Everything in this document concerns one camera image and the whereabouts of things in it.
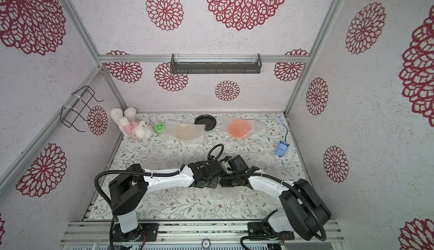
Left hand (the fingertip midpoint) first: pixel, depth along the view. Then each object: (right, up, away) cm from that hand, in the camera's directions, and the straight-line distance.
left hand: (212, 181), depth 87 cm
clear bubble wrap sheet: (+5, -5, -5) cm, 9 cm away
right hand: (+3, 0, 0) cm, 3 cm away
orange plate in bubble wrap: (+17, +28, +23) cm, 40 cm away
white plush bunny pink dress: (-49, +29, +11) cm, 58 cm away
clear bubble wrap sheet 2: (-8, -8, -3) cm, 12 cm away
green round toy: (-34, +28, +20) cm, 48 cm away
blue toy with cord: (+39, +16, +8) cm, 43 cm away
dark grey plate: (-3, +33, +30) cm, 44 cm away
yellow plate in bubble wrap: (-19, +25, +20) cm, 38 cm away
